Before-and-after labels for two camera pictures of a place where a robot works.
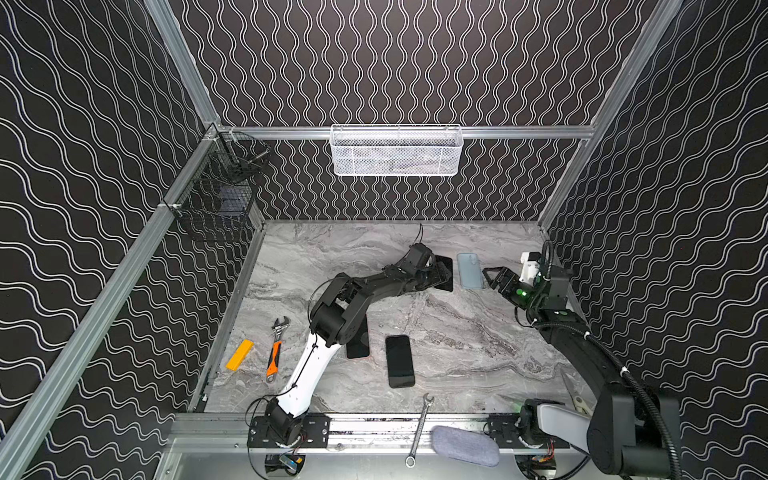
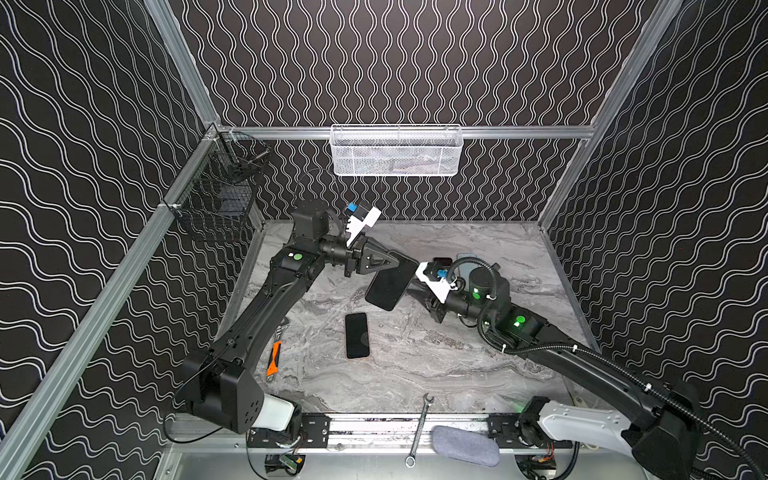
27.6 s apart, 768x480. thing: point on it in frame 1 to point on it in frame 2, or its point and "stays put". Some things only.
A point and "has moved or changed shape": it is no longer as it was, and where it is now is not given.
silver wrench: x=410 y=460 stays put
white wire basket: x=396 y=150 stays put
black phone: x=400 y=361 has moved or changed shape
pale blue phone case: x=469 y=270 stays put
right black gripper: x=505 y=285 to x=434 y=302
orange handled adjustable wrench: x=274 y=356 stays put
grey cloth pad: x=465 y=445 stays put
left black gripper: x=429 y=270 to x=351 y=255
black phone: x=359 y=347 stays put
